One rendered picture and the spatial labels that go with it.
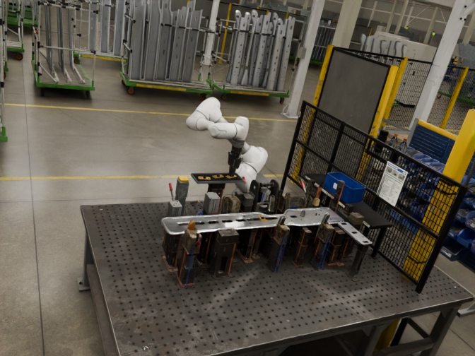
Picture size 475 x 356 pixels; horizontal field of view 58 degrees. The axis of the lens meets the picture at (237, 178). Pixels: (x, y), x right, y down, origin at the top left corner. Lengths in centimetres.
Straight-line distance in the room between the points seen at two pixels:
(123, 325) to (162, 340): 22
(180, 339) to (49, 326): 132
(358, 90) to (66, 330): 399
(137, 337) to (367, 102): 384
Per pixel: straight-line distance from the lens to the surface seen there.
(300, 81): 992
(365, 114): 528
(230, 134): 289
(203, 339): 242
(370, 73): 530
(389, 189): 346
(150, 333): 242
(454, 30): 725
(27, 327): 348
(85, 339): 336
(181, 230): 267
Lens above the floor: 239
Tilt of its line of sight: 23 degrees down
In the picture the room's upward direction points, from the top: 12 degrees clockwise
